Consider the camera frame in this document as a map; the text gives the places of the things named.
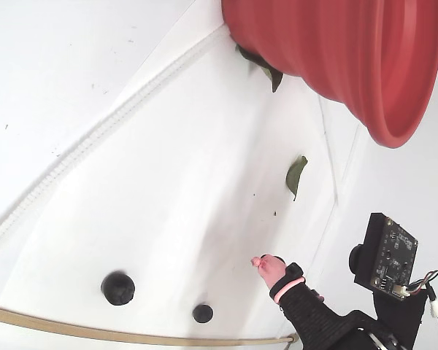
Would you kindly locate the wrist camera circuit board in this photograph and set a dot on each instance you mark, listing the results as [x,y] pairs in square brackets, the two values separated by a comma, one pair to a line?
[390,255]

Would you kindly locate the red collapsible silicone cup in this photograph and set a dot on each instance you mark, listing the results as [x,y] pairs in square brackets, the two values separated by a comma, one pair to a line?
[332,54]

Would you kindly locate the large dark blueberry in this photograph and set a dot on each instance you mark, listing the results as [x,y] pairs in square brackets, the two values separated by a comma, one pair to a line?
[118,288]

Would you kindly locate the black camera lens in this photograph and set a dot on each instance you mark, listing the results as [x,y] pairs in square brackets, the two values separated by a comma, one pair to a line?
[356,259]

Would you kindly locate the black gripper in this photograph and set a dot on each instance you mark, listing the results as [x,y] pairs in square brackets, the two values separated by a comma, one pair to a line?
[307,309]

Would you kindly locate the wooden dowel stick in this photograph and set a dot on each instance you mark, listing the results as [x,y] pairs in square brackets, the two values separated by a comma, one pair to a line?
[58,326]

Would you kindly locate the green leaf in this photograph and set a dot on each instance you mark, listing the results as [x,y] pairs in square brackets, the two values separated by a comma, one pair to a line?
[274,76]
[295,176]

